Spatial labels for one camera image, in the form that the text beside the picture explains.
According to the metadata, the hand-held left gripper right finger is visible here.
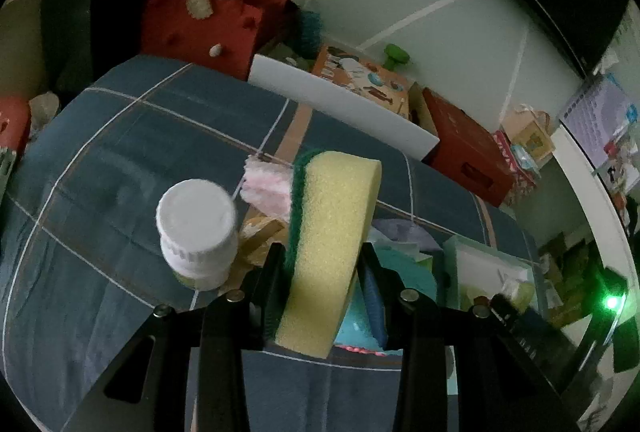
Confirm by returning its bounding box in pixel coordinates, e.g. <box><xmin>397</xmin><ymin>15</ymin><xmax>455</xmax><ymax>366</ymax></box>
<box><xmin>357</xmin><ymin>242</ymin><xmax>581</xmax><ymax>432</ymax></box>

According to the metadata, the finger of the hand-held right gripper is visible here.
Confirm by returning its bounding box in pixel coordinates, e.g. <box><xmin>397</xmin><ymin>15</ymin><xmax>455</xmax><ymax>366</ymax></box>
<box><xmin>490</xmin><ymin>293</ymin><xmax>566</xmax><ymax>358</ymax></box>

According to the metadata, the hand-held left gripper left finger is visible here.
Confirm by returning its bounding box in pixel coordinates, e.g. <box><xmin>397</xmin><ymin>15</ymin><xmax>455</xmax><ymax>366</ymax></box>
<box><xmin>62</xmin><ymin>242</ymin><xmax>288</xmax><ymax>432</ymax></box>

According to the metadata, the mint green tray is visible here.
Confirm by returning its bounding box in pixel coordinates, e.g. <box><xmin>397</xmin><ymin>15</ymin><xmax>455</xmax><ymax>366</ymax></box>
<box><xmin>442</xmin><ymin>234</ymin><xmax>546</xmax><ymax>393</ymax></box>

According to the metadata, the yellow sponge with green scourer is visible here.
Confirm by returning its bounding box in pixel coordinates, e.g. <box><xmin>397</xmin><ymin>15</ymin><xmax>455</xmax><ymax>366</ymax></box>
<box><xmin>274</xmin><ymin>149</ymin><xmax>383</xmax><ymax>359</ymax></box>

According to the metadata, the teal toy box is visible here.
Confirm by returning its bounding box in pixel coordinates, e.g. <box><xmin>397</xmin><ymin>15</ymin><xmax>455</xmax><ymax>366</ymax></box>
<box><xmin>335</xmin><ymin>242</ymin><xmax>451</xmax><ymax>355</ymax></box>

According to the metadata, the white plastic bag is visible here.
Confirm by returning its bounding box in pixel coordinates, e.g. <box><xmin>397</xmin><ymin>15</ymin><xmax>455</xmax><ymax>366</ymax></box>
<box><xmin>372</xmin><ymin>218</ymin><xmax>443</xmax><ymax>255</ymax></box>

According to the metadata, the pink white fuzzy cloth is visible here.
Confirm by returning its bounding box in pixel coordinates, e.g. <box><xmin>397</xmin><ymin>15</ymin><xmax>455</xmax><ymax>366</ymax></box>
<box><xmin>240</xmin><ymin>154</ymin><xmax>296</xmax><ymax>217</ymax></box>

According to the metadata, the white bottle with green label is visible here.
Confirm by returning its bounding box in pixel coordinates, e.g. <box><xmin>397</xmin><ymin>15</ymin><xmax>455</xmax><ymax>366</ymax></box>
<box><xmin>156</xmin><ymin>179</ymin><xmax>240</xmax><ymax>291</ymax></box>

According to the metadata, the patterned gift basket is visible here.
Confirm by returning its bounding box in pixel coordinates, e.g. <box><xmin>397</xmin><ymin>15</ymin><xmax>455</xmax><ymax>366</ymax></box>
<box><xmin>492</xmin><ymin>104</ymin><xmax>556</xmax><ymax>207</ymax></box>

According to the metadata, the red crate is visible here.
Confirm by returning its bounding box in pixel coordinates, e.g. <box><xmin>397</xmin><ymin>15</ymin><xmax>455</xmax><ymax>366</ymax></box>
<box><xmin>422</xmin><ymin>86</ymin><xmax>516</xmax><ymax>207</ymax></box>

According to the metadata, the white chair back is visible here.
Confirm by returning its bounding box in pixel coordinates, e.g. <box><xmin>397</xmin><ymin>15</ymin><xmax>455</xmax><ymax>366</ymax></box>
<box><xmin>248</xmin><ymin>54</ymin><xmax>441</xmax><ymax>163</ymax></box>

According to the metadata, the orange toy carton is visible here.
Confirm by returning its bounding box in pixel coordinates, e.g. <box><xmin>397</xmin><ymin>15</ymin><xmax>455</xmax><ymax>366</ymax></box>
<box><xmin>312</xmin><ymin>44</ymin><xmax>413</xmax><ymax>117</ymax></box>

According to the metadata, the green knob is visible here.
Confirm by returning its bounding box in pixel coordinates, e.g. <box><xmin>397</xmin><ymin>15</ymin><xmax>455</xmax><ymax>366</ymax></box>
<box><xmin>382</xmin><ymin>43</ymin><xmax>411</xmax><ymax>71</ymax></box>

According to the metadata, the red tote bag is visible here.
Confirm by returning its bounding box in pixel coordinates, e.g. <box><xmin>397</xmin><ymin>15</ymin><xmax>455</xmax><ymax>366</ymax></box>
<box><xmin>140</xmin><ymin>0</ymin><xmax>301</xmax><ymax>82</ymax></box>

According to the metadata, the black appliance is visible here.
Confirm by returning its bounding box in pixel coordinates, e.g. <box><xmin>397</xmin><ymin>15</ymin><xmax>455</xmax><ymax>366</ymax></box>
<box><xmin>42</xmin><ymin>0</ymin><xmax>151</xmax><ymax>95</ymax></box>

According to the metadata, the wall calendar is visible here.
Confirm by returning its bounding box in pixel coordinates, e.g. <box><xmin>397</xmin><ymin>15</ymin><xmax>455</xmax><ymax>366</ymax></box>
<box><xmin>557</xmin><ymin>74</ymin><xmax>640</xmax><ymax>193</ymax></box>

